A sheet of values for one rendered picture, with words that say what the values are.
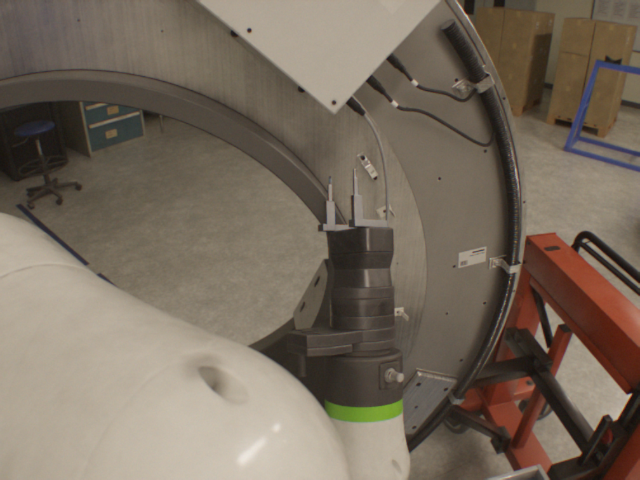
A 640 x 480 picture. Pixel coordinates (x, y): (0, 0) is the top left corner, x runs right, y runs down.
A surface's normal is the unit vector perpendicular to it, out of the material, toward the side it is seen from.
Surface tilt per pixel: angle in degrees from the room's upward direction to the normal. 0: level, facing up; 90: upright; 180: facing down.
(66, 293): 16
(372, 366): 56
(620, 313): 0
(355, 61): 90
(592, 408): 0
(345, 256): 75
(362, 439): 52
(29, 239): 31
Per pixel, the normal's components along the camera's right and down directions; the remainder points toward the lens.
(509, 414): 0.00, -0.86
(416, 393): 0.18, 0.50
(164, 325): 0.17, -0.98
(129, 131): 0.77, 0.33
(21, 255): 0.25, -0.92
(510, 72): -0.65, 0.39
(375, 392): 0.15, -0.07
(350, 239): -0.82, -0.02
